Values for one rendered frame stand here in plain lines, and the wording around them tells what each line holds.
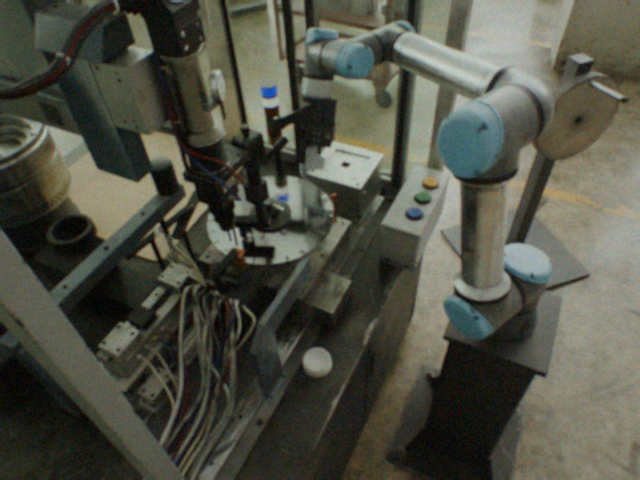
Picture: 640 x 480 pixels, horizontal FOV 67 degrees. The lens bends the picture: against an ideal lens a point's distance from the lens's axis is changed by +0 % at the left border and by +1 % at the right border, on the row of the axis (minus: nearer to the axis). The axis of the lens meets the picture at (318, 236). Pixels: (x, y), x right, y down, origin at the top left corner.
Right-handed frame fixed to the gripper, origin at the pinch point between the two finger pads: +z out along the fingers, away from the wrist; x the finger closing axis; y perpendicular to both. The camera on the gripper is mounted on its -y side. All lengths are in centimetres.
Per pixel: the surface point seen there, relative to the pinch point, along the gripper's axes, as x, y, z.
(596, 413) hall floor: 32, 113, 88
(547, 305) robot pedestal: -5, 68, 25
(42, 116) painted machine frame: -23, -55, -12
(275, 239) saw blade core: -14.4, -3.2, 13.3
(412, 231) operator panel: -2.2, 30.7, 11.1
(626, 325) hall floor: 70, 134, 70
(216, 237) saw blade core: -15.0, -18.2, 14.8
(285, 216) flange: -8.0, -2.2, 9.4
